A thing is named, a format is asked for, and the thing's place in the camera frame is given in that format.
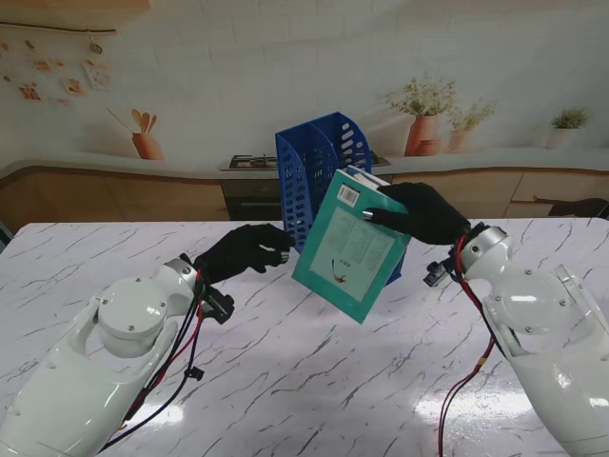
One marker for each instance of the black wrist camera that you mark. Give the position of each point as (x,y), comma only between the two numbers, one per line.
(219,304)
(435,273)

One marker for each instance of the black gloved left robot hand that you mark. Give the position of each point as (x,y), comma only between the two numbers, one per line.
(247,252)

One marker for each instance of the teal cover book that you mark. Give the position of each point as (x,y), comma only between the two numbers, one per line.
(347,252)

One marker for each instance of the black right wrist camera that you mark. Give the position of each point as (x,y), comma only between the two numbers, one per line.
(435,273)

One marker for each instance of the blue perforated plastic file holder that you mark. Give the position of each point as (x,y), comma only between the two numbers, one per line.
(309,176)

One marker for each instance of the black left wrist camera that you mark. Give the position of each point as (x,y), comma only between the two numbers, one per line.
(219,304)

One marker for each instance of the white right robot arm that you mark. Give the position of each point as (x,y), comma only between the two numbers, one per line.
(533,323)

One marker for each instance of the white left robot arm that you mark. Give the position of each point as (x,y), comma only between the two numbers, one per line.
(104,362)

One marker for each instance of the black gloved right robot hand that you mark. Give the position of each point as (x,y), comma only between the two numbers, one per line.
(423,214)

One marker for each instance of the light blue book with woman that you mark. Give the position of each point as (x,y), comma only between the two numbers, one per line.
(368,177)

